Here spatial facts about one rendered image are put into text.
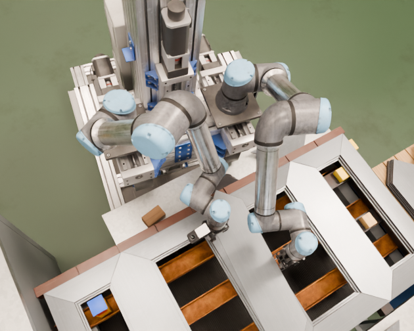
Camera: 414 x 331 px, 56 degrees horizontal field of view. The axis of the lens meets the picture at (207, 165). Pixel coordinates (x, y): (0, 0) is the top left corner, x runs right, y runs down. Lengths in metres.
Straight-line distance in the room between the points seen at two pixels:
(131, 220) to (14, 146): 1.34
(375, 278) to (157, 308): 0.94
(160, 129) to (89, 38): 2.42
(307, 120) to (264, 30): 2.37
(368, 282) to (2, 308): 1.43
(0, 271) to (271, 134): 1.04
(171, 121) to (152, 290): 0.81
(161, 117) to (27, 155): 1.94
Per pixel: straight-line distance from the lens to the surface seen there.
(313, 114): 1.27
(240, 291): 1.71
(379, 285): 1.90
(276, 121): 1.24
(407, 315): 2.05
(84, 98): 1.90
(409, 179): 2.14
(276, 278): 1.74
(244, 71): 1.61
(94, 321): 1.85
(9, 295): 1.56
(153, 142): 1.08
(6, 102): 3.22
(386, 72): 3.70
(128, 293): 1.68
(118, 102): 1.50
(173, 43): 1.42
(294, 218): 1.45
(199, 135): 1.26
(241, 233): 1.75
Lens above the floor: 2.51
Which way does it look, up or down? 65 degrees down
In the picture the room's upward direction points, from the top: 13 degrees clockwise
